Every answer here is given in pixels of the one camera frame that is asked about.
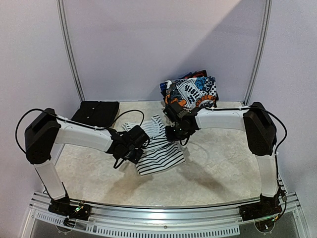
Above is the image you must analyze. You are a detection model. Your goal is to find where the pink plastic laundry basket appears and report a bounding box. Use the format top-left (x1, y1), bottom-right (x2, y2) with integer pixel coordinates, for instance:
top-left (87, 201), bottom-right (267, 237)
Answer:
top-left (209, 102), bottom-right (217, 109)

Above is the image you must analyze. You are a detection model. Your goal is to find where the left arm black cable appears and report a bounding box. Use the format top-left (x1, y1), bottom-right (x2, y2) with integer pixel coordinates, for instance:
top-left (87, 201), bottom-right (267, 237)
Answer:
top-left (14, 108), bottom-right (146, 169)

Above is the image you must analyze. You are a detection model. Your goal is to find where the right aluminium frame post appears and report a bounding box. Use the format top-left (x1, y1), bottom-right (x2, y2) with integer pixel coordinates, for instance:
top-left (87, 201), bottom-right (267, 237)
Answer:
top-left (243, 0), bottom-right (272, 105)

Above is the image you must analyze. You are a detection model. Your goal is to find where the folded black shirt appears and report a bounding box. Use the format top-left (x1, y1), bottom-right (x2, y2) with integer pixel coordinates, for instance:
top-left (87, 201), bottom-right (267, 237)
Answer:
top-left (71, 101), bottom-right (119, 127)

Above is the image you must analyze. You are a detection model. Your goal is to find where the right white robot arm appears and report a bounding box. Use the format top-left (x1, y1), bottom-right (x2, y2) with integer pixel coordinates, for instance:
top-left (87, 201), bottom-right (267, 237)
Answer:
top-left (163, 102), bottom-right (279, 216)

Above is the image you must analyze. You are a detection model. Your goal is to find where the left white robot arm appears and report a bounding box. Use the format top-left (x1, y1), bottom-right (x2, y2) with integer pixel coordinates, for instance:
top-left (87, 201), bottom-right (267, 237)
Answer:
top-left (24, 108), bottom-right (150, 215)

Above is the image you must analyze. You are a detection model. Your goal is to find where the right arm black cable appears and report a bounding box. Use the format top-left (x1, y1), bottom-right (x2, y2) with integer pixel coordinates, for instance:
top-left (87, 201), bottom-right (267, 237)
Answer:
top-left (180, 104), bottom-right (288, 199)

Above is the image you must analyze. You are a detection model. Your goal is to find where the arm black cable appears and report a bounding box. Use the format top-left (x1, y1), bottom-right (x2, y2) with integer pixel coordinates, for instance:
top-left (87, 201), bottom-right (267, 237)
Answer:
top-left (180, 104), bottom-right (288, 199)
top-left (14, 108), bottom-right (146, 169)

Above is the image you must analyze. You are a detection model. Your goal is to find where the colourful printed clothes pile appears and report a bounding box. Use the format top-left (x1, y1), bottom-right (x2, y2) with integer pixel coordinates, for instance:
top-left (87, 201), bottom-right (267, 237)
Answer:
top-left (159, 70), bottom-right (219, 109)

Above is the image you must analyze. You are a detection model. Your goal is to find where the aluminium front rail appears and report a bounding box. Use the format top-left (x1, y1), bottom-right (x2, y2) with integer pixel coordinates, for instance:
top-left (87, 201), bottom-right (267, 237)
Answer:
top-left (21, 192), bottom-right (310, 238)

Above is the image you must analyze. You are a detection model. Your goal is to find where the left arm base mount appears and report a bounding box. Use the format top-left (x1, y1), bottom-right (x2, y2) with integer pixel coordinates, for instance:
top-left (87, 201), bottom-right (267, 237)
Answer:
top-left (48, 198), bottom-right (92, 228)

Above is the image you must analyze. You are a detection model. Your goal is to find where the black white striped tank top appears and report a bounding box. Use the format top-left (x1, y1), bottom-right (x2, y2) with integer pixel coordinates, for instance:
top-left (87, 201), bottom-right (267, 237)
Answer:
top-left (136, 115), bottom-right (185, 176)

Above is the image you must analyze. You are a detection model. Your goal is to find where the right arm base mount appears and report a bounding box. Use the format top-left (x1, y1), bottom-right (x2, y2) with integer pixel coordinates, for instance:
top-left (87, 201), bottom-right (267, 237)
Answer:
top-left (239, 190), bottom-right (287, 234)

